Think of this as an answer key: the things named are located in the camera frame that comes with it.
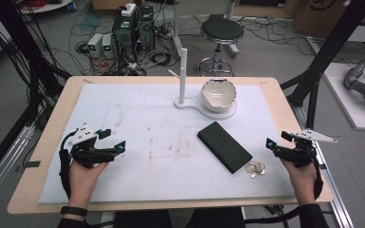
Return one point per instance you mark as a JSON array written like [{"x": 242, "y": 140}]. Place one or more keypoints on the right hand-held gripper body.
[{"x": 299, "y": 153}]

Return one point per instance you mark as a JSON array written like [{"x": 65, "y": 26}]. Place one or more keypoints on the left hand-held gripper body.
[{"x": 87, "y": 152}]

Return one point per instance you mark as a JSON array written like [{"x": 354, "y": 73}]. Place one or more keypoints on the person's left hand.
[{"x": 82, "y": 180}]

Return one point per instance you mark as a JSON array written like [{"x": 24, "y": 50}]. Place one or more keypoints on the person's right hand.
[{"x": 304, "y": 183}]

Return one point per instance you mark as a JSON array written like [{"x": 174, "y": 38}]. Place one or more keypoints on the white table mat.
[{"x": 145, "y": 133}]

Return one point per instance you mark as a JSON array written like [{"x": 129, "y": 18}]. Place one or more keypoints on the black flat case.
[{"x": 225, "y": 147}]

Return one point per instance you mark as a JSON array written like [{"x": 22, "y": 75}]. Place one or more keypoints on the black tape strip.
[{"x": 31, "y": 164}]

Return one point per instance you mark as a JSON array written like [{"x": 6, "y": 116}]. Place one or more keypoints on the black wristband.
[{"x": 73, "y": 211}]

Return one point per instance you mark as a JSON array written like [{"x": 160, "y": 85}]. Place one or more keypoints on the white ceramic bowl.
[{"x": 218, "y": 95}]

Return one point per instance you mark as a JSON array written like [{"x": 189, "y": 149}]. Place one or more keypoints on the white floor board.
[{"x": 355, "y": 107}]

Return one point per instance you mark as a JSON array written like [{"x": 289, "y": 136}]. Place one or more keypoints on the grey bench power supply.
[
  {"x": 95, "y": 44},
  {"x": 107, "y": 46}
]

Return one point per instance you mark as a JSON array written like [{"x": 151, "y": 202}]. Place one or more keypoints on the black computer tower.
[{"x": 125, "y": 38}]

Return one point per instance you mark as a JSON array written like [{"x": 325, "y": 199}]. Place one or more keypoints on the black round stool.
[{"x": 221, "y": 30}]

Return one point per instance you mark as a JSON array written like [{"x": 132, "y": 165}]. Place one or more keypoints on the cardboard box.
[{"x": 323, "y": 15}]

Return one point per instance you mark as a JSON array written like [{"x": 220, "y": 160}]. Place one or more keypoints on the white power adapter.
[{"x": 128, "y": 9}]

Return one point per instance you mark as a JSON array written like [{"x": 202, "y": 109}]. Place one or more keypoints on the white metal stand leg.
[{"x": 176, "y": 28}]

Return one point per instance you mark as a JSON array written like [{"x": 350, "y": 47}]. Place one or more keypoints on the aluminium rail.
[
  {"x": 3, "y": 167},
  {"x": 332, "y": 190}
]

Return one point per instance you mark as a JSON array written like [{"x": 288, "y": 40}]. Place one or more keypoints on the white stand with post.
[{"x": 182, "y": 79}]

